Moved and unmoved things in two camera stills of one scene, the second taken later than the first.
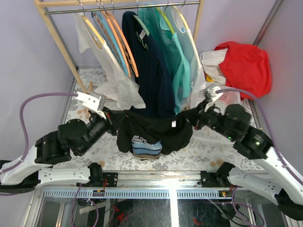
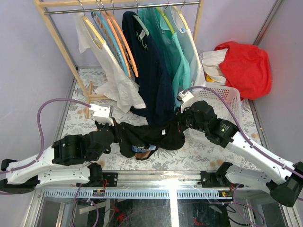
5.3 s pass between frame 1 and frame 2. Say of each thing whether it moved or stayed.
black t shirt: moved
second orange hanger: stayed
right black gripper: moved
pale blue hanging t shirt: stayed
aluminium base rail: stayed
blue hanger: stayed
